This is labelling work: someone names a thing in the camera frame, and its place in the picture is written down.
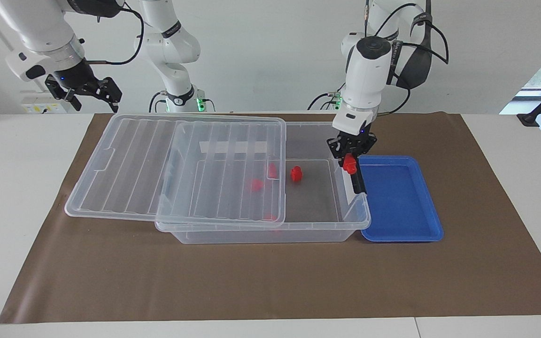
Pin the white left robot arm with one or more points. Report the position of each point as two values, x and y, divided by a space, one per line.
364 80

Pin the red toy block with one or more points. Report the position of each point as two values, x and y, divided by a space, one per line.
296 174
273 217
349 164
256 184
273 171

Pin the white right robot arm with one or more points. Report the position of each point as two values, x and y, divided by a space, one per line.
40 28

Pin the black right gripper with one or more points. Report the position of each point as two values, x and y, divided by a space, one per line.
75 80

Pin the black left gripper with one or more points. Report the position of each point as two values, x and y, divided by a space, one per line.
351 144

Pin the white wall power socket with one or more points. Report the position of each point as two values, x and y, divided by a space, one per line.
35 109

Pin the clear ribbed plastic lid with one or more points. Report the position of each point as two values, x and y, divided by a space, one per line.
125 164

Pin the clear plastic storage box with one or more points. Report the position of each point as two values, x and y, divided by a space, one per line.
313 197

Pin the brown paper table mat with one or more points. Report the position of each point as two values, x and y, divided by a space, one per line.
251 281

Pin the blue plastic tray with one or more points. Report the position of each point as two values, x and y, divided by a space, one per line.
397 202

